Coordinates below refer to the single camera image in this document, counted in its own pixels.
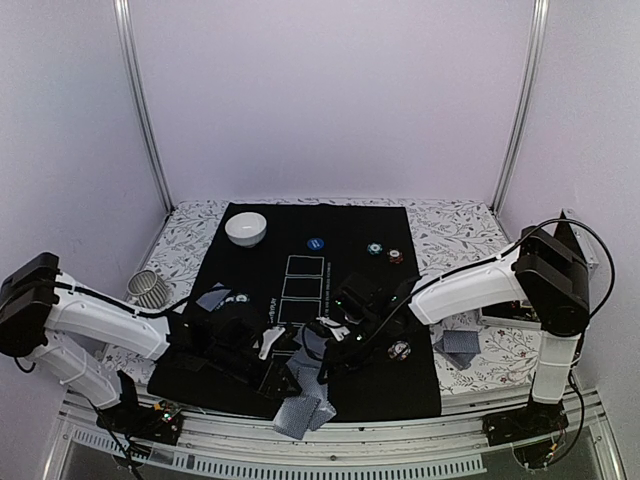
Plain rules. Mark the blue small blind button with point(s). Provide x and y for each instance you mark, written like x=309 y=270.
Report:
x=316 y=244

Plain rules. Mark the spread teal poker chips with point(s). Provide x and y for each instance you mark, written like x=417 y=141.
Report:
x=238 y=298

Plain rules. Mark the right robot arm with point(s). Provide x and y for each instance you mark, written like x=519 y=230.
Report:
x=483 y=283

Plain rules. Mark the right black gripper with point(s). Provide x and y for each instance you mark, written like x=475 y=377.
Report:
x=342 y=364

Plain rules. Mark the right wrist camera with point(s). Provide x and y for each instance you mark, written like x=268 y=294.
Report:
x=339 y=331

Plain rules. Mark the blue card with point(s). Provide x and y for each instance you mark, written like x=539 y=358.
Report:
x=213 y=298

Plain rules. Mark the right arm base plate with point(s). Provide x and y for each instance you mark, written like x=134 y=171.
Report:
x=531 y=420

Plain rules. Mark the aluminium frame post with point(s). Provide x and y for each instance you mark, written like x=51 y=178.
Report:
x=125 y=31
x=531 y=67

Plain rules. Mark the aluminium poker case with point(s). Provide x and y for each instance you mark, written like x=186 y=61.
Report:
x=553 y=271

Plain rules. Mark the white ceramic bowl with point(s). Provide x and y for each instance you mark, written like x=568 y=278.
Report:
x=246 y=229

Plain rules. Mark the black poker felt mat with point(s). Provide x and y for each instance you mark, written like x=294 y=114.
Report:
x=290 y=286

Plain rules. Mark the left aluminium frame post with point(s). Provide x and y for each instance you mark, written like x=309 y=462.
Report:
x=125 y=31

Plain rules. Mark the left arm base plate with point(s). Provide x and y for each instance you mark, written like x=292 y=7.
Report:
x=158 y=423

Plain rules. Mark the striped metal cup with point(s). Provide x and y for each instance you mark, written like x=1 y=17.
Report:
x=147 y=289

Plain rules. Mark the front aluminium rail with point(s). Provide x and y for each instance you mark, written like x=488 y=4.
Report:
x=452 y=446

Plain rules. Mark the teal chip stack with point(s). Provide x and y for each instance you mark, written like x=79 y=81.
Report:
x=375 y=248

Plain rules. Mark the orange chip stack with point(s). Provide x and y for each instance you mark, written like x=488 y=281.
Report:
x=395 y=256

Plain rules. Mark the blue playing card deck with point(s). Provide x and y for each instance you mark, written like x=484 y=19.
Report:
x=459 y=347

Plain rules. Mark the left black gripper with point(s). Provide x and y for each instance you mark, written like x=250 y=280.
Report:
x=268 y=384

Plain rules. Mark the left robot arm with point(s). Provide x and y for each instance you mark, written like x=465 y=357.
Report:
x=41 y=307

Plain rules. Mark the right aluminium frame post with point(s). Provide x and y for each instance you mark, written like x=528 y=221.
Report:
x=531 y=67

